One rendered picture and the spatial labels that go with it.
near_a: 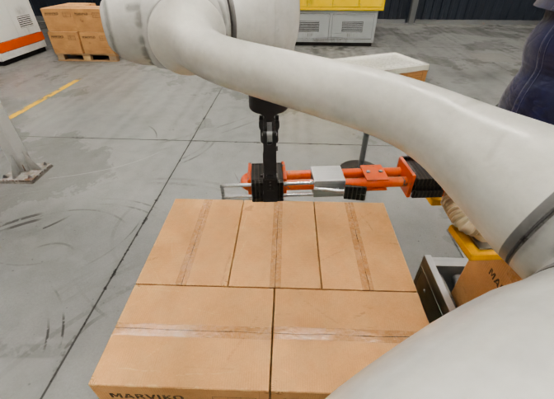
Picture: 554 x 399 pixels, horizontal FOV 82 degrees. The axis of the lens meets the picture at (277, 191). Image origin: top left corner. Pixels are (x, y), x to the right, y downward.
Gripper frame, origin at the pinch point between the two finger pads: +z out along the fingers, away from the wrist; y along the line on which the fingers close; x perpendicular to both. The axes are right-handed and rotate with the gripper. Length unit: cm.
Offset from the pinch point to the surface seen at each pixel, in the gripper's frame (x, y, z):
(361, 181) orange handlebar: -19.9, -2.0, -0.3
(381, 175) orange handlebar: -24.5, -0.6, -1.0
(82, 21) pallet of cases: 338, 612, 58
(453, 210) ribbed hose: -40.3, -5.7, 5.5
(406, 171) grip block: -30.2, 0.0, -1.5
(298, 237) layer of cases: -14, 55, 73
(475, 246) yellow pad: -44.8, -10.8, 11.4
